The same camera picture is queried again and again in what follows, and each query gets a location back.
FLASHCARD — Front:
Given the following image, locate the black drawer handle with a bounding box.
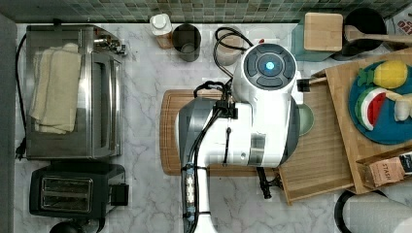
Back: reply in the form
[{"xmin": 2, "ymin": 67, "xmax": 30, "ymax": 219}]
[{"xmin": 257, "ymin": 167, "xmax": 284, "ymax": 199}]

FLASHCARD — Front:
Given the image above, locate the blue plate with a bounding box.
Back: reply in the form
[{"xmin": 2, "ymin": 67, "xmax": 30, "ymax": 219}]
[{"xmin": 348, "ymin": 60, "xmax": 411, "ymax": 145}]

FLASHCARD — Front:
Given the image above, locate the white lidded round container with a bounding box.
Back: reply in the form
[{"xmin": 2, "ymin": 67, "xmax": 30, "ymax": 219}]
[{"xmin": 247, "ymin": 27, "xmax": 279, "ymax": 45}]

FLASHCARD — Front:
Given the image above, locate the dark grey cup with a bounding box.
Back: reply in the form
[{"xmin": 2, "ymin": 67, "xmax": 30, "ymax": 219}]
[{"xmin": 172, "ymin": 23, "xmax": 201, "ymax": 62}]

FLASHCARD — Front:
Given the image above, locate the white plush toy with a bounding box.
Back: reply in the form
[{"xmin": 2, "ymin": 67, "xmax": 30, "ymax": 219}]
[{"xmin": 386, "ymin": 90, "xmax": 412, "ymax": 121}]

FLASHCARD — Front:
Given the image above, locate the wooden drawer cabinet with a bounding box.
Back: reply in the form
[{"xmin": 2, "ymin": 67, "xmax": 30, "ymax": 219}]
[{"xmin": 312, "ymin": 49, "xmax": 411, "ymax": 194}]

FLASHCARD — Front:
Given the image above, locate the plush watermelon slice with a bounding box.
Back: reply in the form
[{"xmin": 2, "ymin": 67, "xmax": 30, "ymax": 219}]
[{"xmin": 355, "ymin": 87, "xmax": 386, "ymax": 131}]

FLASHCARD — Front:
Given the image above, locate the stainless steel toaster oven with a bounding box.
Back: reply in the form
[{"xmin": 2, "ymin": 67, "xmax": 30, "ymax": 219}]
[{"xmin": 26, "ymin": 24, "xmax": 125, "ymax": 160}]

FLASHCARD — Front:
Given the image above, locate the wooden drawer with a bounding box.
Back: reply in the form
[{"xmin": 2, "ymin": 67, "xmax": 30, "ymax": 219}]
[{"xmin": 279, "ymin": 80, "xmax": 354, "ymax": 205}]

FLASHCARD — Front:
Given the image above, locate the folded beige towel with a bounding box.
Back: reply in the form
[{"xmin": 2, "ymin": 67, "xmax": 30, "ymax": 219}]
[{"xmin": 30, "ymin": 43, "xmax": 82, "ymax": 134}]

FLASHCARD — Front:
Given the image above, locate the black round object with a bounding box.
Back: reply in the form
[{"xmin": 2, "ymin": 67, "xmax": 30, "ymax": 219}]
[{"xmin": 50, "ymin": 221, "xmax": 86, "ymax": 233}]

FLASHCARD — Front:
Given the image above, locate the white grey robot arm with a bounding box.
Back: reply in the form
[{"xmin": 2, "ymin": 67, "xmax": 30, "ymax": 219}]
[{"xmin": 175, "ymin": 43, "xmax": 303, "ymax": 233}]

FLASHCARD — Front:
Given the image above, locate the wooden cutting board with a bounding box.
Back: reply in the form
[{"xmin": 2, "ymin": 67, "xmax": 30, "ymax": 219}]
[{"xmin": 158, "ymin": 88, "xmax": 278, "ymax": 178}]

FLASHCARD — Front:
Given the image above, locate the yellow plush pineapple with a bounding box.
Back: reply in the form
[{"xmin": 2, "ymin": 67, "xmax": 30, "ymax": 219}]
[{"xmin": 357, "ymin": 60, "xmax": 408, "ymax": 89}]

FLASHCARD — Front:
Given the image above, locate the stash tea box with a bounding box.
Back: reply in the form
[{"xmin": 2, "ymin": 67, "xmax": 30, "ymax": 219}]
[{"xmin": 369, "ymin": 157, "xmax": 405, "ymax": 187}]

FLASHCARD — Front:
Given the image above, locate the white cap spice bottle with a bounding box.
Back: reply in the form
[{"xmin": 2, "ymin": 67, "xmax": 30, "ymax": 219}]
[{"xmin": 150, "ymin": 14, "xmax": 173, "ymax": 50}]

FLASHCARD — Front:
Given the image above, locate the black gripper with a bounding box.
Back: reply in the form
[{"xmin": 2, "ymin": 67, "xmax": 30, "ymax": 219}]
[{"xmin": 297, "ymin": 79, "xmax": 310, "ymax": 92}]

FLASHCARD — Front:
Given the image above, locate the black two-slot toaster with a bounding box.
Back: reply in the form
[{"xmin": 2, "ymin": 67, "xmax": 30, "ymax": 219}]
[{"xmin": 29, "ymin": 162, "xmax": 129, "ymax": 219}]

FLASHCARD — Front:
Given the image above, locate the wooden spoon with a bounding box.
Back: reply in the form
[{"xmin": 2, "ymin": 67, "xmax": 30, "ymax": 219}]
[{"xmin": 344, "ymin": 25, "xmax": 412, "ymax": 44}]

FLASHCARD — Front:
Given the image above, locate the light green bowl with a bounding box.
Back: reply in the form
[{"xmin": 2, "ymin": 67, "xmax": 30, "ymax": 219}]
[{"xmin": 298, "ymin": 104, "xmax": 315, "ymax": 136}]

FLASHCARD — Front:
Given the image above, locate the red white package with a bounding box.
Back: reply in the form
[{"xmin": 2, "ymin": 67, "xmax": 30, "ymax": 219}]
[{"xmin": 387, "ymin": 6, "xmax": 412, "ymax": 35}]

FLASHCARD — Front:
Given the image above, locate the black utensil pot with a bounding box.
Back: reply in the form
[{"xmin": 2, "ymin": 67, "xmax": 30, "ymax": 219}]
[{"xmin": 331, "ymin": 8, "xmax": 387, "ymax": 61}]

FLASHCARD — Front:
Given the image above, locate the translucent lidded container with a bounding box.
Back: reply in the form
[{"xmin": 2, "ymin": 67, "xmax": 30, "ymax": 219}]
[{"xmin": 214, "ymin": 29, "xmax": 244, "ymax": 66}]

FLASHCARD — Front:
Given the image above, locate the black power cord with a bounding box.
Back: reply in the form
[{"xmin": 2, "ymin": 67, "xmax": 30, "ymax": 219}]
[{"xmin": 14, "ymin": 33, "xmax": 28, "ymax": 161}]

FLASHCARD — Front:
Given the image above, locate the teal canister wooden lid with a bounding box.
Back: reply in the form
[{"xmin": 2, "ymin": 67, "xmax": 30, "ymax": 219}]
[{"xmin": 292, "ymin": 13, "xmax": 343, "ymax": 62}]

